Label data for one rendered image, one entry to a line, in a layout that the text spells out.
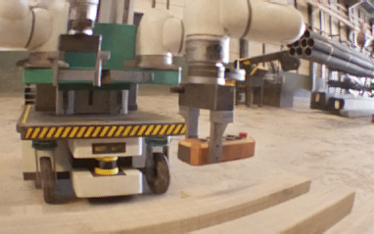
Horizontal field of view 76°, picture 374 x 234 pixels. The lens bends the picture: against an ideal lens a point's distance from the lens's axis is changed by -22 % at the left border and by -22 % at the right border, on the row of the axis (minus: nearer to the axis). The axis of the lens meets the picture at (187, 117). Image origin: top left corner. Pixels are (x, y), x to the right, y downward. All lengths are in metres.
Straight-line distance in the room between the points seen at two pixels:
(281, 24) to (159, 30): 0.67
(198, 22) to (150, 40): 0.63
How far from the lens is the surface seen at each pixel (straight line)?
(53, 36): 1.11
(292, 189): 0.84
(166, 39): 1.21
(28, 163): 1.26
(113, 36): 1.31
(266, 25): 0.64
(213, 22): 0.59
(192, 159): 0.59
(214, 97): 0.56
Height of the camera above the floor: 0.46
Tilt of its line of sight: 6 degrees down
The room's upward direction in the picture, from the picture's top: 2 degrees clockwise
